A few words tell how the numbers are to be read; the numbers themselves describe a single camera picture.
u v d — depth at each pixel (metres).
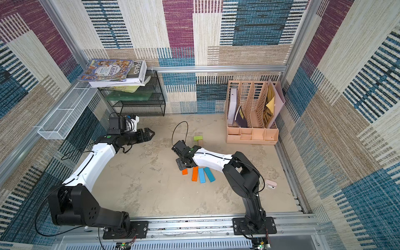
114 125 0.64
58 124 0.71
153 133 0.83
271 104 0.90
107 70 0.82
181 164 0.82
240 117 1.05
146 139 0.75
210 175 0.91
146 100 1.05
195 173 0.91
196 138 1.08
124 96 0.93
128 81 0.79
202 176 0.89
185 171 0.91
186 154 0.69
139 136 0.74
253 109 1.18
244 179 0.51
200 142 1.05
